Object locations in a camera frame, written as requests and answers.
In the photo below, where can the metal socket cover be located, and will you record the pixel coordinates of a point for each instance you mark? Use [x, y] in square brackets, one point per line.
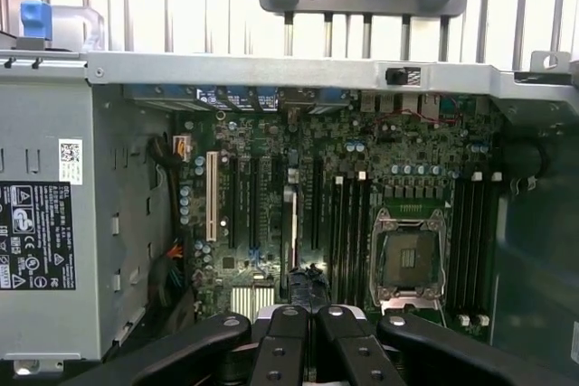
[414, 305]

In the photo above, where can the blue case latch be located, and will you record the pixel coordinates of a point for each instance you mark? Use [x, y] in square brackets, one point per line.
[36, 20]

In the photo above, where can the black plastic air duct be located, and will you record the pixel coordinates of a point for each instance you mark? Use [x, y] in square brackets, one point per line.
[104, 377]

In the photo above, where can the open black PC case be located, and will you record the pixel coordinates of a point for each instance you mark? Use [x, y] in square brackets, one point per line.
[271, 69]

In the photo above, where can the silver chipset heatsink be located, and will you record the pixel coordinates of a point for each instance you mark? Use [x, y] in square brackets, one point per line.
[251, 300]

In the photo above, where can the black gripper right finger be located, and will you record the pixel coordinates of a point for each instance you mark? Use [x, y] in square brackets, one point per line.
[344, 350]

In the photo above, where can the long expansion slot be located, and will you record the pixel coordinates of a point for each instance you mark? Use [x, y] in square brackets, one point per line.
[253, 200]
[317, 205]
[233, 200]

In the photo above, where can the green motherboard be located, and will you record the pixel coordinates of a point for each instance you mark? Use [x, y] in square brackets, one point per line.
[267, 133]

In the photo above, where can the black intrusion switch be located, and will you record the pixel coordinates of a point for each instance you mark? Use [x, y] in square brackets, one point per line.
[394, 77]

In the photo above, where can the white expansion slot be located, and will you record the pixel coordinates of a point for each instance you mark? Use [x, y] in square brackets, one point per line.
[211, 196]

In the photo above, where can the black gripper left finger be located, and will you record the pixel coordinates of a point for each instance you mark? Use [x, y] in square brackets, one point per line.
[280, 350]

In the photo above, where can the grey power supply unit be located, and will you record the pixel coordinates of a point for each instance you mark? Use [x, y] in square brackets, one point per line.
[40, 110]

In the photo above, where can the CPU socket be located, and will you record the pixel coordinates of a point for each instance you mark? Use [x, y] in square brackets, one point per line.
[409, 259]

